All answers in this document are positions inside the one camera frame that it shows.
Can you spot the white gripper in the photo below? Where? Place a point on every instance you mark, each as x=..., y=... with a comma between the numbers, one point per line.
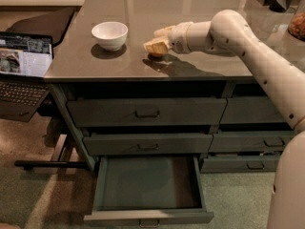
x=178, y=37

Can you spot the small orange fruit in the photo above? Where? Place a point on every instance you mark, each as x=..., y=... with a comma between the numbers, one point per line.
x=156, y=54

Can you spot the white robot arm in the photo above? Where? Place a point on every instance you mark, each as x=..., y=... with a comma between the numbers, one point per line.
x=281, y=81

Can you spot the top left grey drawer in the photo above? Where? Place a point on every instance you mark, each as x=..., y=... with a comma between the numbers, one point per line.
x=146, y=111

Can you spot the grey drawer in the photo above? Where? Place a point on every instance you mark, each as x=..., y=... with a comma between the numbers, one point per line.
x=265, y=141
x=140, y=144
x=239, y=164
x=146, y=111
x=250, y=109

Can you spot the top right grey drawer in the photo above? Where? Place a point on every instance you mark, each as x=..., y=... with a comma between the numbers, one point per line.
x=250, y=109

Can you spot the middle left grey drawer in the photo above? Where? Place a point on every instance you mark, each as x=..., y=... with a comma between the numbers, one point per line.
x=140, y=144

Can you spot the middle right grey drawer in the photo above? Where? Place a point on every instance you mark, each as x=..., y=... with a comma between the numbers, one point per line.
x=265, y=141

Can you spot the open bottom left drawer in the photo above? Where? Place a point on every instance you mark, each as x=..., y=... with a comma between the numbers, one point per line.
x=148, y=191

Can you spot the bottom right grey drawer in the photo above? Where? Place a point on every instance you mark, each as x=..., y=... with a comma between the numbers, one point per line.
x=239, y=164

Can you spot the white ceramic bowl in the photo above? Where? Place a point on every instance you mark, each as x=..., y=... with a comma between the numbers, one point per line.
x=110, y=36

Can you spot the dark chair seat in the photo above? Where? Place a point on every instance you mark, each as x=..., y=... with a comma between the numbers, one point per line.
x=54, y=24

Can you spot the glass jar with snacks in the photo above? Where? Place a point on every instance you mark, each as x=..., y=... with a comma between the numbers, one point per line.
x=297, y=25

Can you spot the open black laptop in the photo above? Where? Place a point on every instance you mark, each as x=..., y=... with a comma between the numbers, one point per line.
x=24, y=60

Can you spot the black laptop stand base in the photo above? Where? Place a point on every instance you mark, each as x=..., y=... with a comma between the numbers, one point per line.
x=56, y=161

